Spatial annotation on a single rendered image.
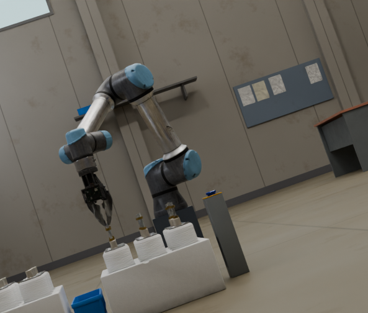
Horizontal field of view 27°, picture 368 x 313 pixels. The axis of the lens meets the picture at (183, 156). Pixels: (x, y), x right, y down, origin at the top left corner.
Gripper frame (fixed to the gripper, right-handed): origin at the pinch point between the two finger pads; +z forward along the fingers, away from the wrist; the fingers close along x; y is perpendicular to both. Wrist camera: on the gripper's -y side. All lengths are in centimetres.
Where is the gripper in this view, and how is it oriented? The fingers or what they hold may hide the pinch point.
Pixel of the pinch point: (106, 222)
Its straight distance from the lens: 276.6
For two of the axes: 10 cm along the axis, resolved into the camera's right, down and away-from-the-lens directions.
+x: 9.4, -3.3, -1.0
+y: -1.1, -0.2, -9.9
